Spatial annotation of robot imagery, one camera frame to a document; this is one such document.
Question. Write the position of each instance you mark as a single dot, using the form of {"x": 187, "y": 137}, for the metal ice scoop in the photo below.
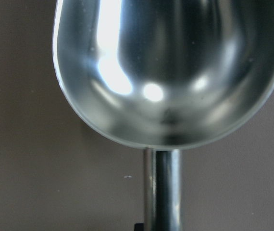
{"x": 164, "y": 76}

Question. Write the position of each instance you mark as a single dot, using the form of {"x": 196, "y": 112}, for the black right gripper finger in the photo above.
{"x": 139, "y": 227}

